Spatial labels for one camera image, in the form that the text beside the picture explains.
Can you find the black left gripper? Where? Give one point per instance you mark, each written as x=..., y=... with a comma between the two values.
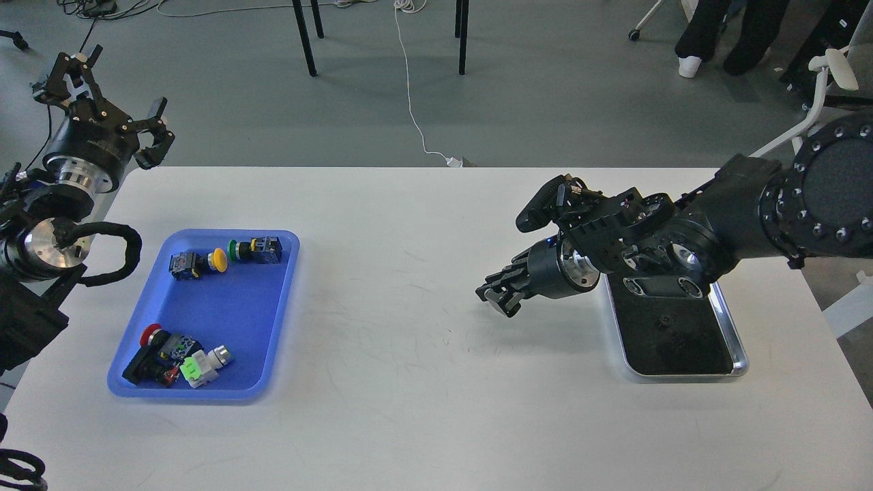
x=83, y=136

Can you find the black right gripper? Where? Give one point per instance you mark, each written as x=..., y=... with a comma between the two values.
x=552, y=268

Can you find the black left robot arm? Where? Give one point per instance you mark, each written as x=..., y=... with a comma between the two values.
x=45, y=233

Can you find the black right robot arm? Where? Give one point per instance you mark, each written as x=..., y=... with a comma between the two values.
x=818, y=206

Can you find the silver metal tray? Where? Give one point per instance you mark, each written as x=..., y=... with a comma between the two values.
x=701, y=345

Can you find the blue plastic tray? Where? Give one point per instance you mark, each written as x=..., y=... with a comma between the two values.
x=242, y=309

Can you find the black table leg left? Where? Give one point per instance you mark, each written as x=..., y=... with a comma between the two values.
x=304, y=37

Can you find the black table leg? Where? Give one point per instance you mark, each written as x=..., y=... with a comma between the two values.
x=461, y=21
x=304, y=37

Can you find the black table leg right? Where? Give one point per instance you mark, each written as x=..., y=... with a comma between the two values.
x=461, y=21

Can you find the yellow push button switch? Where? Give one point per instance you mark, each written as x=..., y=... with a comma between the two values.
x=190, y=265

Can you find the green push button switch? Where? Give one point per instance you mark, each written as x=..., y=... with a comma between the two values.
x=261, y=250

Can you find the red emergency stop switch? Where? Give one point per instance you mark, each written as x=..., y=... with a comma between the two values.
x=160, y=356

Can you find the white green selector switch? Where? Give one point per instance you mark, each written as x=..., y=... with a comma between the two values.
x=202, y=367

